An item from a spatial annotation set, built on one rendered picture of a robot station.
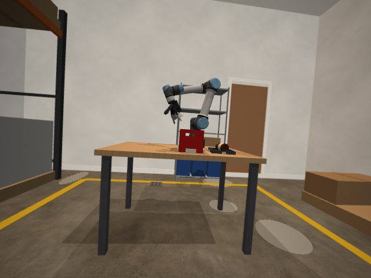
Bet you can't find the brown glass bottle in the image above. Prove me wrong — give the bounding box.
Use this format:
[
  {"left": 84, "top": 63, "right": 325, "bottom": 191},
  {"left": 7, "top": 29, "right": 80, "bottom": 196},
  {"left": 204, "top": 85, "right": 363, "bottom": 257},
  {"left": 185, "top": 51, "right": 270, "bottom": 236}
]
[{"left": 215, "top": 143, "right": 229, "bottom": 151}]

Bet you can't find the red plastic bottle crate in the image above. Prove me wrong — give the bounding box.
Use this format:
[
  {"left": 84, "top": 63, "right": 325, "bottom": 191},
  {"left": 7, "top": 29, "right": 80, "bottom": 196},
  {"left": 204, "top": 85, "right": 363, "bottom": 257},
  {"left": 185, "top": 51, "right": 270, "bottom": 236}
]
[{"left": 179, "top": 129, "right": 204, "bottom": 153}]

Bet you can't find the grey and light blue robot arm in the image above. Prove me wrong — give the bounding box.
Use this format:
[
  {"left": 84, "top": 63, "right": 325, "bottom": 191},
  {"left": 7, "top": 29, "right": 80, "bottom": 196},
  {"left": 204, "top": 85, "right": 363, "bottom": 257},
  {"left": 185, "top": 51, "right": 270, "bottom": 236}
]
[{"left": 162, "top": 78, "right": 221, "bottom": 130}]

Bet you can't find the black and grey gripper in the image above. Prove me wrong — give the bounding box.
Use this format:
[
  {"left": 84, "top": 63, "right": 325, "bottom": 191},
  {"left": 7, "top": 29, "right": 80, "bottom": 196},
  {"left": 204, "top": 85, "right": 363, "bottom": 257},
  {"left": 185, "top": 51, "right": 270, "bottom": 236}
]
[{"left": 168, "top": 100, "right": 183, "bottom": 124}]

